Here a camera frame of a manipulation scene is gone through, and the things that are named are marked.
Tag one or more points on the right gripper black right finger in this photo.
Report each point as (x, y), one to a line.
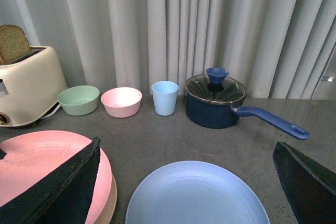
(308, 186)

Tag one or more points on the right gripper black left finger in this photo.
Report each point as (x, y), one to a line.
(63, 196)

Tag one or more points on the cream white plate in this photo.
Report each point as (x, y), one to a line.
(107, 213)

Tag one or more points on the pink plate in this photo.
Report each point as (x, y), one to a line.
(32, 156)

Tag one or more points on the light blue plate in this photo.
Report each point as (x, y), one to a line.
(194, 192)

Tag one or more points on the green bowl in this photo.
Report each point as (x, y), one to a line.
(79, 100)

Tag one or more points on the pink bowl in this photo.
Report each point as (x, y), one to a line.
(122, 102)

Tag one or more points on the cream white toaster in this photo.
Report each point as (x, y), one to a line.
(30, 87)

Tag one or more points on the dark blue saucepan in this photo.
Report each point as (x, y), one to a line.
(223, 109)

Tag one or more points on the glass pot lid blue knob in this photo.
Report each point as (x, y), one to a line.
(216, 87)

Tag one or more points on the light blue cup right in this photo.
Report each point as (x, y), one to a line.
(164, 97)

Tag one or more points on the bread slice in toaster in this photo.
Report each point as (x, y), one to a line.
(14, 44)

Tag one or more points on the grey curtain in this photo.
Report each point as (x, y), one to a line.
(276, 48)

